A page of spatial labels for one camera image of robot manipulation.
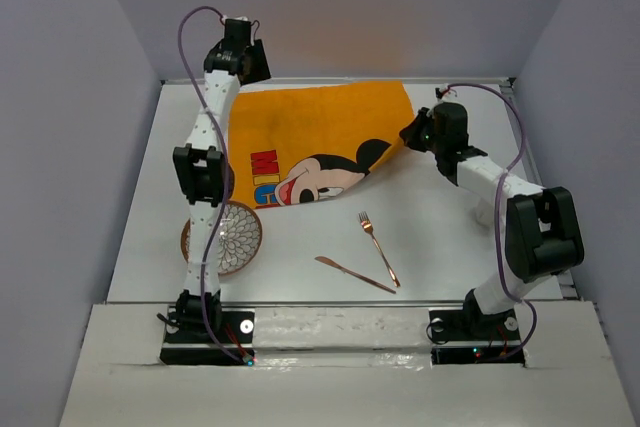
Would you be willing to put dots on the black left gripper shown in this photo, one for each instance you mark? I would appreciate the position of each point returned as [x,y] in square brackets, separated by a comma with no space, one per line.
[260,71]

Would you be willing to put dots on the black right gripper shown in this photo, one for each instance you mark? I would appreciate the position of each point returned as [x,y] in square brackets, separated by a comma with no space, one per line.
[411,132]

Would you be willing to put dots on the orange cartoon mouse cloth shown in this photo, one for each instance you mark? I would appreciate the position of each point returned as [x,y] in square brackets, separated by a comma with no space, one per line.
[304,145]

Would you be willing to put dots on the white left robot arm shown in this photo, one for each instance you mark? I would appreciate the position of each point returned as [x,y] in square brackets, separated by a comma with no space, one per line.
[202,163]

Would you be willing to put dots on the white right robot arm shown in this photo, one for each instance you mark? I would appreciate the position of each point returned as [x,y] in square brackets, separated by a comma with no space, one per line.
[536,228]

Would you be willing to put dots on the white cup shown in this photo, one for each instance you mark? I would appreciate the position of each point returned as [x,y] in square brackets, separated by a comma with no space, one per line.
[484,213]

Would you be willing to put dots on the copper fork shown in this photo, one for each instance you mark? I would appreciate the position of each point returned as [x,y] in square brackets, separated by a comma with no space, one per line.
[368,228]

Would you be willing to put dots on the copper knife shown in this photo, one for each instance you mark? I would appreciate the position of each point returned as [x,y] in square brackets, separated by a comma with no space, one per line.
[329,262]

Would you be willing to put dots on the floral patterned ceramic plate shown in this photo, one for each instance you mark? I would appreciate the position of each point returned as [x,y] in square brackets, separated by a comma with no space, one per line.
[237,241]

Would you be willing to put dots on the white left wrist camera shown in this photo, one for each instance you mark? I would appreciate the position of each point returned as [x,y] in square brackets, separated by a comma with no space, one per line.
[240,18]

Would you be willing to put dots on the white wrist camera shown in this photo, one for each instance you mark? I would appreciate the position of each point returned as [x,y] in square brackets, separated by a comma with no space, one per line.
[445,94]
[240,18]

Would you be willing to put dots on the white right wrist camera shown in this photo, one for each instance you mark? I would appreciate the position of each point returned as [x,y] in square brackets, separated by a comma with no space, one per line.
[445,94]

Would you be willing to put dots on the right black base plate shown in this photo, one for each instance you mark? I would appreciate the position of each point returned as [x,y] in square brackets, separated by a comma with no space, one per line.
[455,342]

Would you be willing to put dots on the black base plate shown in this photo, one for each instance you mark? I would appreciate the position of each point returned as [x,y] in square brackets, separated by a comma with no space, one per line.
[193,346]
[455,342]

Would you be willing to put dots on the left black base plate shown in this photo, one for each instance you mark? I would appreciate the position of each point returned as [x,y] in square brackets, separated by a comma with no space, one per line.
[193,346]

